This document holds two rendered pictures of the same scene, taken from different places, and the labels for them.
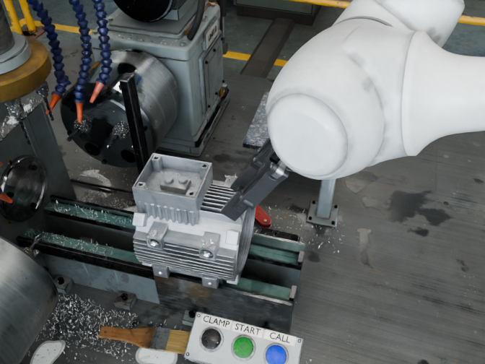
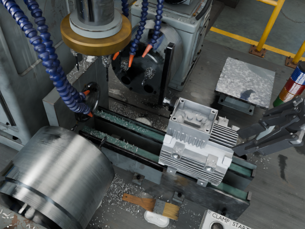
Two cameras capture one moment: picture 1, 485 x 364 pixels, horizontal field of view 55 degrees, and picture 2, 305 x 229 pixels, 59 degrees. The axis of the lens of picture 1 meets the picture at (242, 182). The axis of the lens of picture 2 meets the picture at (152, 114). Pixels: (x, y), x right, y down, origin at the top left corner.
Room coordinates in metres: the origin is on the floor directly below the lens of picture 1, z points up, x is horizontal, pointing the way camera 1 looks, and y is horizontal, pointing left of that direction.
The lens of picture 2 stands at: (0.10, 0.24, 1.72)
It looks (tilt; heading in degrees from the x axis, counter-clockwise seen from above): 49 degrees down; 1
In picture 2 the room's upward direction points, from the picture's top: 8 degrees clockwise
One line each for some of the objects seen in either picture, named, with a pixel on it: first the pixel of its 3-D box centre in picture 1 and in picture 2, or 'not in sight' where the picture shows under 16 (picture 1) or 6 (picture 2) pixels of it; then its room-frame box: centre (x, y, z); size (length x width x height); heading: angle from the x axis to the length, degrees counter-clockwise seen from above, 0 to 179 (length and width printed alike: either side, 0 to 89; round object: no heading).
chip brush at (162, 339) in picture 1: (146, 337); (150, 204); (0.49, 0.20, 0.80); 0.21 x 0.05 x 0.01; 82
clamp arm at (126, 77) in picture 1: (137, 129); (165, 77); (0.79, 0.22, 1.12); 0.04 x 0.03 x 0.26; 75
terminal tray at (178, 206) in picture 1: (175, 188); (191, 122); (0.63, 0.13, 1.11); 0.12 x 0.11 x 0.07; 76
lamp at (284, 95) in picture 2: not in sight; (290, 93); (0.84, -0.22, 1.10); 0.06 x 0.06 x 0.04
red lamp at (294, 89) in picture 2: not in sight; (296, 83); (0.84, -0.22, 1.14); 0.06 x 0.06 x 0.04
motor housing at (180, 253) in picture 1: (198, 225); (197, 145); (0.62, 0.09, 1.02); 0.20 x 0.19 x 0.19; 76
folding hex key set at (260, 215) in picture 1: (259, 216); not in sight; (0.83, -0.04, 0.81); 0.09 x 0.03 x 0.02; 33
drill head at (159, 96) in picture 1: (128, 102); (151, 54); (1.02, 0.30, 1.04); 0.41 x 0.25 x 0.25; 165
